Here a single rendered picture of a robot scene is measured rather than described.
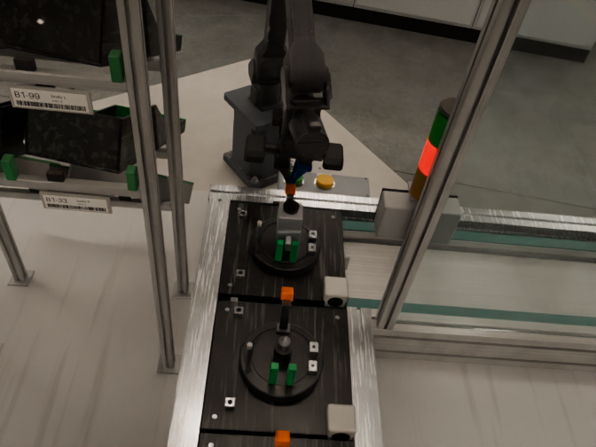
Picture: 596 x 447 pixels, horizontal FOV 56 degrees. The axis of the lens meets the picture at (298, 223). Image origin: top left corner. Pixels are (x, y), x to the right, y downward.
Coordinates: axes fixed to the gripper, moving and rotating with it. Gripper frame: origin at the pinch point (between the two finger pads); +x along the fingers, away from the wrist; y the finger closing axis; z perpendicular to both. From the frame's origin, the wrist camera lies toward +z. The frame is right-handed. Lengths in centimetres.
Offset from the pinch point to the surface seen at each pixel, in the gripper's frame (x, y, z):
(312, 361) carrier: 8.0, -5.4, -36.6
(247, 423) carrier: 11.5, 4.4, -46.2
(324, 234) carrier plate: 11.6, -8.2, -5.1
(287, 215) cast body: 0.1, 0.3, -11.8
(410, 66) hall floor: 110, -80, 233
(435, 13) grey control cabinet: 93, -97, 274
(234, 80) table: 23, 17, 65
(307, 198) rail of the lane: 12.8, -4.7, 6.3
